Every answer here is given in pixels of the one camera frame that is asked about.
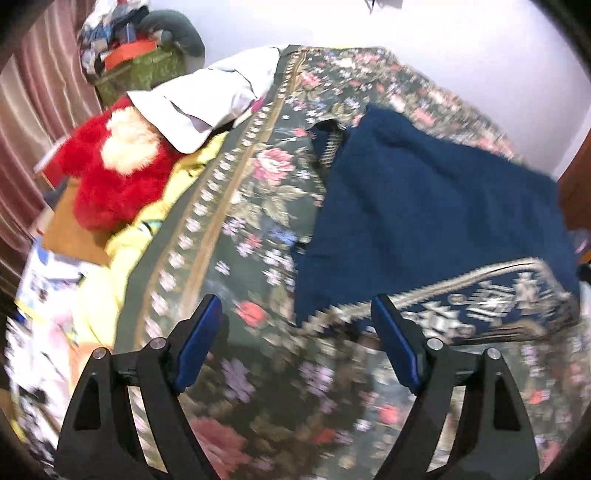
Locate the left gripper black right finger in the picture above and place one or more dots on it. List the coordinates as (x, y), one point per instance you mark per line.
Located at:
(494, 438)

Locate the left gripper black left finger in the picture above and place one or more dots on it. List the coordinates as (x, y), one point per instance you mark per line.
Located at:
(98, 438)

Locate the grey plush pillow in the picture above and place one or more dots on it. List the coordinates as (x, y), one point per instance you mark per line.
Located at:
(176, 28)

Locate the yellow bed sheet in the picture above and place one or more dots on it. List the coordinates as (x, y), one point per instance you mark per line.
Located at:
(77, 280)

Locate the brown wooden door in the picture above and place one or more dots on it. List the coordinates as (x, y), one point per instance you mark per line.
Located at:
(574, 189)

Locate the green storage box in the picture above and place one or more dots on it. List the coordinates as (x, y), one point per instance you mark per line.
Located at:
(144, 72)

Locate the red fluffy plush toy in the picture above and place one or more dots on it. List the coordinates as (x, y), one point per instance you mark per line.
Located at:
(122, 163)

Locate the orange box lid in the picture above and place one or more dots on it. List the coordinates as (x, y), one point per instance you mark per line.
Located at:
(128, 51)

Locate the white pillow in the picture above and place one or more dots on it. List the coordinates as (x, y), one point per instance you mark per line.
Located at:
(186, 109)

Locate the navy patterned sarong cloth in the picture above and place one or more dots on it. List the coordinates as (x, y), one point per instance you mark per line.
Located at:
(467, 244)

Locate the floral dark green bedspread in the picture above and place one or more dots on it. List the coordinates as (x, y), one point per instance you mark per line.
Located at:
(284, 407)

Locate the striped maroon curtain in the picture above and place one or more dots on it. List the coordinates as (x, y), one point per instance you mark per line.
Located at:
(44, 95)

